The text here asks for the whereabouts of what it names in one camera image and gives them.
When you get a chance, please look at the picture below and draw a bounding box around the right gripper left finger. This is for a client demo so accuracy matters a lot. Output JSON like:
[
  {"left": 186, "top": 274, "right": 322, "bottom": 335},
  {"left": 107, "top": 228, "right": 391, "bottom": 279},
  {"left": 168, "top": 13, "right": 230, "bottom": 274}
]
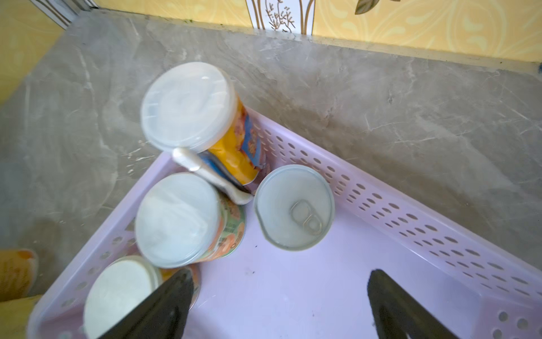
[{"left": 101, "top": 268, "right": 194, "bottom": 339}]

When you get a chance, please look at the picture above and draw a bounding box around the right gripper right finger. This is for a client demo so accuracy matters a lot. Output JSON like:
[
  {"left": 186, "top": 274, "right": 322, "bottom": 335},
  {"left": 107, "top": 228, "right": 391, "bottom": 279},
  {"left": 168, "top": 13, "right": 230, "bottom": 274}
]
[{"left": 367, "top": 269, "right": 456, "bottom": 339}]

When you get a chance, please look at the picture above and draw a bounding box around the small orange can white lid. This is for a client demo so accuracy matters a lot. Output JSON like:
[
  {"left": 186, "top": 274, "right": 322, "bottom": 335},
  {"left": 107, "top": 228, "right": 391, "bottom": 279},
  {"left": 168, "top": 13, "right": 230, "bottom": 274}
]
[{"left": 83, "top": 255, "right": 201, "bottom": 338}]

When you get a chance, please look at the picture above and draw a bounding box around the purple plastic basket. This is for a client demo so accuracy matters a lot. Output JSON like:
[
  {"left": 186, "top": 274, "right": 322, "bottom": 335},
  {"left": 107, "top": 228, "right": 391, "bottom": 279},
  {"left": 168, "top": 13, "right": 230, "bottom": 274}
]
[{"left": 26, "top": 107, "right": 542, "bottom": 339}]

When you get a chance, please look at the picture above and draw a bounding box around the green label can white lid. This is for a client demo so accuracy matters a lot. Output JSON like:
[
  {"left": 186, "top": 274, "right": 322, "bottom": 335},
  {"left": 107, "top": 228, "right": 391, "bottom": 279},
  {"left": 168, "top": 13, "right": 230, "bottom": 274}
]
[{"left": 135, "top": 172, "right": 246, "bottom": 268}]

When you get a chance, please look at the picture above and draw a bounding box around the pull-tab can front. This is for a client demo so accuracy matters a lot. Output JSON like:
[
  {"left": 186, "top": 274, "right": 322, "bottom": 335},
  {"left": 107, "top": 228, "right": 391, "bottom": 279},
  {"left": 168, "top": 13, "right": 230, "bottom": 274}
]
[{"left": 253, "top": 165, "right": 335, "bottom": 251}]

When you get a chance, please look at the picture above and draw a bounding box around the pull-tab can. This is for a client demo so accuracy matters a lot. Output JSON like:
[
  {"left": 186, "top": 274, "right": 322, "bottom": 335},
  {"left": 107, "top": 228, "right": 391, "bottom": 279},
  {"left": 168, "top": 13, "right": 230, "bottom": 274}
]
[
  {"left": 253, "top": 165, "right": 335, "bottom": 251},
  {"left": 0, "top": 295, "right": 42, "bottom": 339},
  {"left": 0, "top": 249, "right": 39, "bottom": 302}
]

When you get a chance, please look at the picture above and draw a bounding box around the tall can with spoon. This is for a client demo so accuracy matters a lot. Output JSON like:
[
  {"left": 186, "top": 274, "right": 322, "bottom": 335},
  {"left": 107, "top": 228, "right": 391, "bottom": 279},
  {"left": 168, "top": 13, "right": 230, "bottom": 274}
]
[{"left": 141, "top": 62, "right": 268, "bottom": 205}]

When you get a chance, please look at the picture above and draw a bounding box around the pull-tab can centre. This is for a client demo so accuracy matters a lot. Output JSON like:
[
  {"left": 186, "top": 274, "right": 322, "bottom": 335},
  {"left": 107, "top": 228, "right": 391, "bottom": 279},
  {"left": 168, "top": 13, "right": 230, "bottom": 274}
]
[{"left": 0, "top": 295, "right": 42, "bottom": 339}]

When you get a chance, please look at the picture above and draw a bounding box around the pull-tab can middle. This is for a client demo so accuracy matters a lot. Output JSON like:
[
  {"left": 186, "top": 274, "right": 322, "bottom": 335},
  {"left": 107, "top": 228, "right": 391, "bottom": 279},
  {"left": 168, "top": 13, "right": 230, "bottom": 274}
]
[{"left": 0, "top": 249, "right": 39, "bottom": 302}]

